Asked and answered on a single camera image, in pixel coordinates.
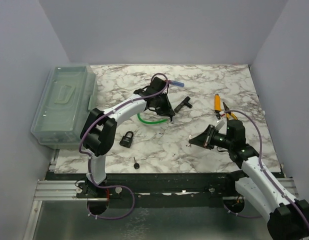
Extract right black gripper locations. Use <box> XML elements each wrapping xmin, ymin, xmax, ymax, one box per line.
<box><xmin>189</xmin><ymin>124</ymin><xmax>234</xmax><ymax>150</ymax></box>

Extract green cable lock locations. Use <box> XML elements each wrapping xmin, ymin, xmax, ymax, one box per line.
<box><xmin>137</xmin><ymin>112</ymin><xmax>175</xmax><ymax>125</ymax></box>

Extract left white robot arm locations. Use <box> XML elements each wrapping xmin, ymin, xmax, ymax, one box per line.
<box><xmin>78</xmin><ymin>73</ymin><xmax>175</xmax><ymax>198</ymax></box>

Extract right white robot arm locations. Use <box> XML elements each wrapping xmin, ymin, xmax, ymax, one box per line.
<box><xmin>189</xmin><ymin>119</ymin><xmax>309</xmax><ymax>240</ymax></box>

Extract black head key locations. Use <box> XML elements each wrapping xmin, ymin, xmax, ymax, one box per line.
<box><xmin>133</xmin><ymin>157</ymin><xmax>140</xmax><ymax>170</ymax></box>

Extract black T-shaped tool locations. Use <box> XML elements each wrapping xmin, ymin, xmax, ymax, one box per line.
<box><xmin>174</xmin><ymin>96</ymin><xmax>193</xmax><ymax>113</ymax></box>

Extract red blue screwdriver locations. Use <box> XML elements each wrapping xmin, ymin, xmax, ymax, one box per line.
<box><xmin>168</xmin><ymin>80</ymin><xmax>185</xmax><ymax>88</ymax></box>

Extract yellow utility knife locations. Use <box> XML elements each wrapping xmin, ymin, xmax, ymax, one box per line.
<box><xmin>214</xmin><ymin>94</ymin><xmax>222</xmax><ymax>114</ymax></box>

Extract black padlock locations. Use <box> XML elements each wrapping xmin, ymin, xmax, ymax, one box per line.
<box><xmin>119</xmin><ymin>131</ymin><xmax>134</xmax><ymax>148</ymax></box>

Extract translucent plastic storage box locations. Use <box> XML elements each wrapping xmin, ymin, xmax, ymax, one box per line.
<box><xmin>30</xmin><ymin>64</ymin><xmax>98</xmax><ymax>150</ymax></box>

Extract yellow handled pliers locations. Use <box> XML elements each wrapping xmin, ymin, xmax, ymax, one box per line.
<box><xmin>222</xmin><ymin>102</ymin><xmax>238</xmax><ymax>120</ymax></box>

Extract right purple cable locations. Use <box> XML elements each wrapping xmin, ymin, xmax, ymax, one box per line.
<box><xmin>223</xmin><ymin>109</ymin><xmax>309</xmax><ymax>232</ymax></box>

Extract purple cable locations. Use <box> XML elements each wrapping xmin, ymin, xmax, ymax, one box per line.
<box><xmin>78</xmin><ymin>72</ymin><xmax>137</xmax><ymax>221</ymax></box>
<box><xmin>223</xmin><ymin>109</ymin><xmax>309</xmax><ymax>232</ymax></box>

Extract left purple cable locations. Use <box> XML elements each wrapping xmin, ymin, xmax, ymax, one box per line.
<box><xmin>78</xmin><ymin>72</ymin><xmax>137</xmax><ymax>221</ymax></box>

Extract aluminium rail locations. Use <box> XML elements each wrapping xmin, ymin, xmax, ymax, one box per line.
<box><xmin>33</xmin><ymin>178</ymin><xmax>299</xmax><ymax>202</ymax></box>

